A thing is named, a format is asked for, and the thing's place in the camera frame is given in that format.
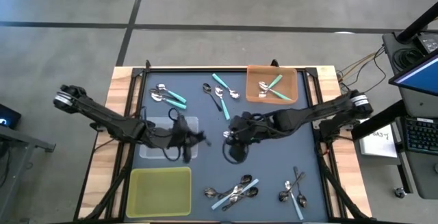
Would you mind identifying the yellow cable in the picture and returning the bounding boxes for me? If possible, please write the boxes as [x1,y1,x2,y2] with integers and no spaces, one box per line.
[336,45,388,97]

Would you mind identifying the grey metal stand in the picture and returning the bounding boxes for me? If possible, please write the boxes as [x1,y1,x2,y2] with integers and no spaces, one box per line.
[0,125,57,224]

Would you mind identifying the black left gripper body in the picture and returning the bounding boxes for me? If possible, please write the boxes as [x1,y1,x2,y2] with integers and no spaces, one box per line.
[160,111,198,164]

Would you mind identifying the white paper sheet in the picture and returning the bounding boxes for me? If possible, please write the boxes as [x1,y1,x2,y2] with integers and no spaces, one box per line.
[359,123,398,159]

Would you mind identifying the black computer keyboard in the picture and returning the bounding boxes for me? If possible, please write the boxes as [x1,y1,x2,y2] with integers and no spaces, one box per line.
[403,116,438,155]

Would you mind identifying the black device blue light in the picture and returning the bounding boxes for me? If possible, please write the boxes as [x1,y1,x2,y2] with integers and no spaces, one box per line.
[0,103,22,131]

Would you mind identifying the orange plastic bin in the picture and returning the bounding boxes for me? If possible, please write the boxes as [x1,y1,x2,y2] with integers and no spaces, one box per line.
[245,64,299,105]

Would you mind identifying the grey equipment cart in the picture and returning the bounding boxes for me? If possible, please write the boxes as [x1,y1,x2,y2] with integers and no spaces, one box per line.
[381,31,438,200]

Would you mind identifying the black power adapter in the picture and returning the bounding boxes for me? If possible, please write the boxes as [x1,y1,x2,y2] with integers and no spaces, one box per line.
[415,33,438,54]

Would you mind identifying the teal handled spoon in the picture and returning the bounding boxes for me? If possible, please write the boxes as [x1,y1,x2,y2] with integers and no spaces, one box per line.
[211,73,241,100]
[258,74,284,99]
[259,81,293,102]
[150,92,188,110]
[155,83,188,104]
[214,85,231,121]

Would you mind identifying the clear plastic bin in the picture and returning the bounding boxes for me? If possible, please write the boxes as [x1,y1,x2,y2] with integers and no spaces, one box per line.
[138,116,200,160]

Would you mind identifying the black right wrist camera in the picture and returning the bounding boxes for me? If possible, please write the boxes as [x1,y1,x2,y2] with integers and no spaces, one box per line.
[228,143,246,162]

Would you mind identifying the computer monitor blue screen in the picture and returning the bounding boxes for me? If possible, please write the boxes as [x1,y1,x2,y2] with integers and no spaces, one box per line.
[388,50,438,97]

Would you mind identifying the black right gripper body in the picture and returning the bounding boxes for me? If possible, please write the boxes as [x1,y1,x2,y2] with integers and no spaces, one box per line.
[227,112,261,147]

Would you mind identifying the coiled black cable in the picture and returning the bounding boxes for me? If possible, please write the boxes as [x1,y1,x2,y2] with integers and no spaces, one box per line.
[391,47,417,71]

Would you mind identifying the yellow plastic bin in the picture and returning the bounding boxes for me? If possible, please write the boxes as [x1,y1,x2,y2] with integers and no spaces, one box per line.
[125,166,192,219]

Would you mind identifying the black metal table frame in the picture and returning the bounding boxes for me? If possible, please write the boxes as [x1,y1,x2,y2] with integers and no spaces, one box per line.
[73,59,372,224]

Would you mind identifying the black metal pole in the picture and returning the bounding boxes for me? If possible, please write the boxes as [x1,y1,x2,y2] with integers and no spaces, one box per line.
[396,1,438,43]

